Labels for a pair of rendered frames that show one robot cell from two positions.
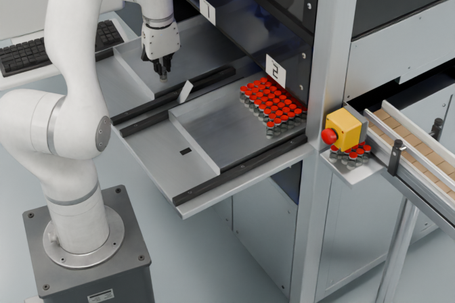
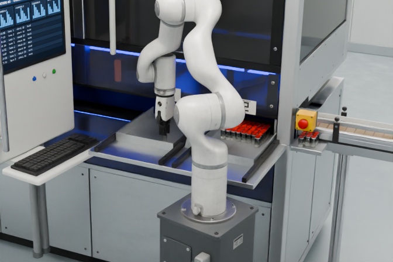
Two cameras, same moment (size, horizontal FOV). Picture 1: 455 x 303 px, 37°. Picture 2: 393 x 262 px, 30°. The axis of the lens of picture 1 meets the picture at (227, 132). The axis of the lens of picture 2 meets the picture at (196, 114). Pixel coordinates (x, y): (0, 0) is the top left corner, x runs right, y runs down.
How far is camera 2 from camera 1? 1.85 m
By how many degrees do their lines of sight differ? 37
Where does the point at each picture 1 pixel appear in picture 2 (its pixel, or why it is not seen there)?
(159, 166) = not seen: hidden behind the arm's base
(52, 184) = (215, 151)
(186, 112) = not seen: hidden behind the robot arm
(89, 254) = (223, 213)
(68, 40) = (211, 59)
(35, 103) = (205, 96)
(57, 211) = (212, 176)
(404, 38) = (310, 69)
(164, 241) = not seen: outside the picture
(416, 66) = (312, 90)
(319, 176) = (289, 167)
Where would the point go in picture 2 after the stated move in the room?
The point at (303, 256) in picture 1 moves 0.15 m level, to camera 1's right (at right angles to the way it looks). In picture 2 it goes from (279, 245) to (306, 235)
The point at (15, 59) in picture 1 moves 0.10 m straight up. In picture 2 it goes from (37, 164) to (35, 140)
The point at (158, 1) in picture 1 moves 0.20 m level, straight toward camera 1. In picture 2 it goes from (172, 75) to (206, 88)
